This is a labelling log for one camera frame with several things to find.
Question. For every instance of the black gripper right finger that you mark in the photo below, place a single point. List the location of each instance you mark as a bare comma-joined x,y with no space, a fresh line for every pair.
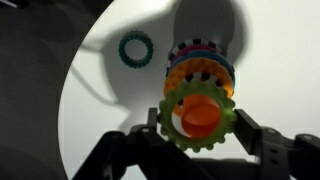
283,153

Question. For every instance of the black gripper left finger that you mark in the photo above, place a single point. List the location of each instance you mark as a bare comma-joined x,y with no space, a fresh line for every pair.
133,153

